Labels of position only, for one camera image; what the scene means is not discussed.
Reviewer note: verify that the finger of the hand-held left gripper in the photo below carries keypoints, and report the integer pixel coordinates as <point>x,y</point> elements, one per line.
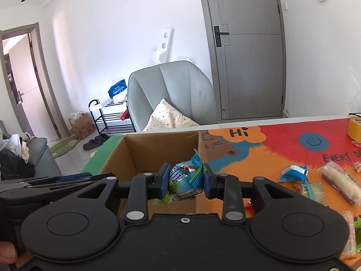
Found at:
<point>74,178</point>

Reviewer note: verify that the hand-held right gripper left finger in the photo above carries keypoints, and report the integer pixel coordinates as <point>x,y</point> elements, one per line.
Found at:
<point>164,185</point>

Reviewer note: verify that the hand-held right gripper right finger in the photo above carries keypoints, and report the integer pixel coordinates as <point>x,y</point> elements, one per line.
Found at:
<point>208,186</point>

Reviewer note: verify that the blue green snack packet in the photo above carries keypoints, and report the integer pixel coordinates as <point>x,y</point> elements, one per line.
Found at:
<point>183,175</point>

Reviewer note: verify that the brown cardboard box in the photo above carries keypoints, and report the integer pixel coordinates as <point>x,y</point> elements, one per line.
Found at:
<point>152,152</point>

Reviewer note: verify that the red snack packet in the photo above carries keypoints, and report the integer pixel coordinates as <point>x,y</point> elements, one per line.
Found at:
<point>247,204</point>

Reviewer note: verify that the person's left hand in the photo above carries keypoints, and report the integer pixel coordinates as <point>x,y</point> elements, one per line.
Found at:
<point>7,252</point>

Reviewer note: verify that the green floor mat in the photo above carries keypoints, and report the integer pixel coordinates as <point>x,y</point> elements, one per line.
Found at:
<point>66,146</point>

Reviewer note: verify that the grey sofa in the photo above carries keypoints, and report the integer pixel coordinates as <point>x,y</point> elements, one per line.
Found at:
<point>45,158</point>

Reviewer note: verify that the dark slipper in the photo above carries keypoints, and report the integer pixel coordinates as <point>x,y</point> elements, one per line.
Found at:
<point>90,145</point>
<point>102,139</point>

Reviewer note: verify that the black cloth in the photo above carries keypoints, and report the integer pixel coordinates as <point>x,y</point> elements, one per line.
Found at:
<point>14,163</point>

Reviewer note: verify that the small cardboard floor box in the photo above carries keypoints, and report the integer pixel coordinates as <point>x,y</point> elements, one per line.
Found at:
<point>83,127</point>

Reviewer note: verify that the white cloth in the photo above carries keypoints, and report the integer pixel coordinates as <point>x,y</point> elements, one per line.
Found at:
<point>12,144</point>

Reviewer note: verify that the black shoe rack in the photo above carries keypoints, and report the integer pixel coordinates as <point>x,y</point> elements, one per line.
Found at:
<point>97,118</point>

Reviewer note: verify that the colourful cartoon table mat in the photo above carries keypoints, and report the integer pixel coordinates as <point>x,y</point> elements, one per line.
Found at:
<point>268,158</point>

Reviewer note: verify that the dotted cream cushion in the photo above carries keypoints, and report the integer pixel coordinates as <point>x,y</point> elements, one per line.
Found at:
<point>166,117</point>

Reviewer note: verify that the blue plastic bag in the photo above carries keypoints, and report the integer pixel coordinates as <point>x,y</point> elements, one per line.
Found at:
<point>117,88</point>

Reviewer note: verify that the grey armchair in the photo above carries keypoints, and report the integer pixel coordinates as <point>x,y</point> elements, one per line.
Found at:
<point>174,84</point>

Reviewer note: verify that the pale green snack packet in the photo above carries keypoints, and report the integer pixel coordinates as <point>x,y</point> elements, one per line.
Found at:
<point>311,192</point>

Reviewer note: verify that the open pale wooden door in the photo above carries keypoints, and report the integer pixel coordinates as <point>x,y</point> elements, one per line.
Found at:
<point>24,76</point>

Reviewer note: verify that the grey door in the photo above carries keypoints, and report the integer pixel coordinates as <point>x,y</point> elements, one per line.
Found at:
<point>248,62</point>

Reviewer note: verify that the long white bread packet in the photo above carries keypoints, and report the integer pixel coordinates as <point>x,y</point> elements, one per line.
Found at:
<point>339,182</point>

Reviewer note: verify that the white board with holes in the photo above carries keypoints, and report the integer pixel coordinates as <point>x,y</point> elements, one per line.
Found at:
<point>164,43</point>

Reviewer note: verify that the pale pink snack packet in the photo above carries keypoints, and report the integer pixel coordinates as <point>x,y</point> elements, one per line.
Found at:
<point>349,234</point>

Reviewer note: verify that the small clear snack packet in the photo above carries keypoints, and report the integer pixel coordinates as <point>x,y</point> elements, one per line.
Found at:
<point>358,167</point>

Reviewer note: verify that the yellow tape roll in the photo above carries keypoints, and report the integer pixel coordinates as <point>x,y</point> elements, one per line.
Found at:
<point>354,129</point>

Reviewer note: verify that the small white wall switch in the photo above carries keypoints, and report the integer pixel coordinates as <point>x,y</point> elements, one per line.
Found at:
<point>285,7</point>

